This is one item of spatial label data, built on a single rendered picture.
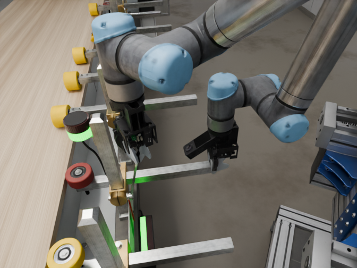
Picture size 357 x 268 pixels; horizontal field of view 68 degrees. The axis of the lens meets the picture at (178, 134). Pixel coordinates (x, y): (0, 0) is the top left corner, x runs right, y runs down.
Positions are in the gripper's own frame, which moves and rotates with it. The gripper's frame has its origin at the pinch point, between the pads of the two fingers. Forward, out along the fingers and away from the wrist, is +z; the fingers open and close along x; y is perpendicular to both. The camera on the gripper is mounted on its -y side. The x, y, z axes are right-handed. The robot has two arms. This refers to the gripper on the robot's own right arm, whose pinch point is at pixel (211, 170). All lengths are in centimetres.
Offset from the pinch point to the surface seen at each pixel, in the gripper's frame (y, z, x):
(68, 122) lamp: -35.9, -32.3, -5.4
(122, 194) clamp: -28.8, -4.9, -7.8
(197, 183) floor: 6, 82, 57
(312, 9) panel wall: 248, 75, 347
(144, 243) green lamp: -25.2, 11.5, -15.7
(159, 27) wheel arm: -7, -14, 98
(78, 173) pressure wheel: -41.4, -9.3, -0.7
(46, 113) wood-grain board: -58, -9, 33
